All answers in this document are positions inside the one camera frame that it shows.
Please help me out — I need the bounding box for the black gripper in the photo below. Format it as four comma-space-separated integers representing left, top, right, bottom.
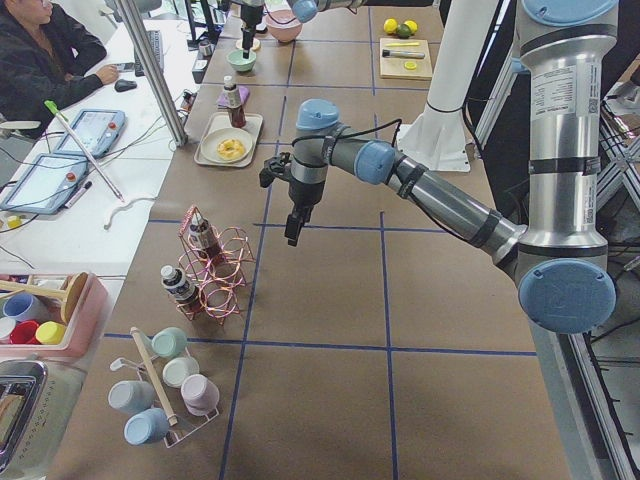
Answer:
284, 180, 325, 246
240, 6, 263, 59

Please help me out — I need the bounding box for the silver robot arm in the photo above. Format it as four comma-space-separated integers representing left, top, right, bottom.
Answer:
236, 0, 366, 59
284, 1, 618, 334

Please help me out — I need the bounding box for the cream serving tray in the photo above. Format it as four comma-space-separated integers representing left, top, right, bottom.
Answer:
194, 112, 263, 168

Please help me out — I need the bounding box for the pink bowl of ice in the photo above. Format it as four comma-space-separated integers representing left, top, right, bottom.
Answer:
265, 9, 303, 43

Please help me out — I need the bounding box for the mint green bowl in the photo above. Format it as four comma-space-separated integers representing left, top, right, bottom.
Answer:
226, 49, 257, 73

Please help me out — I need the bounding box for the black scale with cup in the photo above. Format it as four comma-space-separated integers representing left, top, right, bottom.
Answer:
191, 39, 215, 84

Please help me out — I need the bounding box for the purple folded cloth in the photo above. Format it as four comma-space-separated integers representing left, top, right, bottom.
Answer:
217, 85, 250, 108

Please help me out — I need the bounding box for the glazed twisted donut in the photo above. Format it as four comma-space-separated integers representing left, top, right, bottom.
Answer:
216, 138, 246, 162

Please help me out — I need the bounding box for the cream plate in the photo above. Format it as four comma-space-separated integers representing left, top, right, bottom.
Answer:
200, 127, 254, 164

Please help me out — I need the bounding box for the left yellow lemon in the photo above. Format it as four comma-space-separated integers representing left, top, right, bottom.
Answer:
383, 18, 398, 35

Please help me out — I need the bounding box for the yellow lemon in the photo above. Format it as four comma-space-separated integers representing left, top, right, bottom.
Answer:
403, 20, 418, 35
383, 18, 398, 35

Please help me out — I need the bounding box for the black steel muddler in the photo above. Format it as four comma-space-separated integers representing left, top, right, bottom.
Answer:
381, 49, 426, 60

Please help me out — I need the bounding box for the black computer mouse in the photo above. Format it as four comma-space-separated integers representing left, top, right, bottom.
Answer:
114, 79, 137, 93

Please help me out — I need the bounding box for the bamboo cutting board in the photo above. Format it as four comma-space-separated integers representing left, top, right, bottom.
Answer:
379, 37, 433, 80

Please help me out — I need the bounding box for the green lime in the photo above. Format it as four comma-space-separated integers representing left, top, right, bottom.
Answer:
395, 24, 413, 39

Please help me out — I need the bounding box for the right yellow lemon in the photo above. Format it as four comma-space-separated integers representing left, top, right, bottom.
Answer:
403, 20, 418, 35

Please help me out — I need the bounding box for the far teach pendant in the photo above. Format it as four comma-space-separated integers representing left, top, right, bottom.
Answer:
71, 109, 126, 159

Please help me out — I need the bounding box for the teach pendant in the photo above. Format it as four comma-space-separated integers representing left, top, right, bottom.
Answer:
71, 109, 126, 159
1, 153, 88, 215

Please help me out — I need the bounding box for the green mug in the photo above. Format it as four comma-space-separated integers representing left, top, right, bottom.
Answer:
151, 327, 188, 358

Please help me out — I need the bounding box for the seated person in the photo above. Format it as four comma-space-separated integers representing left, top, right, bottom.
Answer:
1, 1, 119, 139

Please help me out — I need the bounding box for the black marker pen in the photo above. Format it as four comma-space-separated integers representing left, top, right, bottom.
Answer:
63, 181, 93, 209

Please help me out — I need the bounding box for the white mug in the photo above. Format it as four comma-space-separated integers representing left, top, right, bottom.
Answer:
162, 356, 200, 388

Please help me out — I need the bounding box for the pink mug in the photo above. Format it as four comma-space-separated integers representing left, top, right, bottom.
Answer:
181, 374, 220, 416

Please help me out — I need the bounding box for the wooden stand in box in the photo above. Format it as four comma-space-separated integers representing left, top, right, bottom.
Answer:
0, 272, 89, 324

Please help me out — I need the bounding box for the pink storage box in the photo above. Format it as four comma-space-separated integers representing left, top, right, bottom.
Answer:
1, 273, 108, 358

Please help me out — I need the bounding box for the near teach pendant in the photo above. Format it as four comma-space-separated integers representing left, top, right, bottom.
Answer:
1, 153, 88, 215

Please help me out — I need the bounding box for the grey blue mug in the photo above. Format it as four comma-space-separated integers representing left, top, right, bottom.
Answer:
108, 380, 155, 415

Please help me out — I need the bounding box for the light blue mug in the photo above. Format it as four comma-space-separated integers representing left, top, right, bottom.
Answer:
124, 407, 170, 445

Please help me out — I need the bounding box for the white mug rack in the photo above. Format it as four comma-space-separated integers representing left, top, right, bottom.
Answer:
107, 327, 221, 448

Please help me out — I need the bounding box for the yellow cup in box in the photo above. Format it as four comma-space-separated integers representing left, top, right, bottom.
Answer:
35, 321, 67, 345

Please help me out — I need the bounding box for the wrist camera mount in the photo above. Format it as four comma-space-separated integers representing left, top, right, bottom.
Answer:
259, 152, 291, 188

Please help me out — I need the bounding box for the copper wire bottle rack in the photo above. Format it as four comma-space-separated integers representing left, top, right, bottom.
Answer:
178, 205, 255, 325

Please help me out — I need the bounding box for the black camera cable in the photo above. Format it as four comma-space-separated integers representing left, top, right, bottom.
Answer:
292, 116, 406, 151

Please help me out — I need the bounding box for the aluminium frame post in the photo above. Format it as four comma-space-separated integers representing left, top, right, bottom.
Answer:
115, 0, 188, 147

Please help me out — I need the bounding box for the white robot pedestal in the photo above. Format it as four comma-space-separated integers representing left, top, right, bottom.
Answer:
397, 0, 500, 172

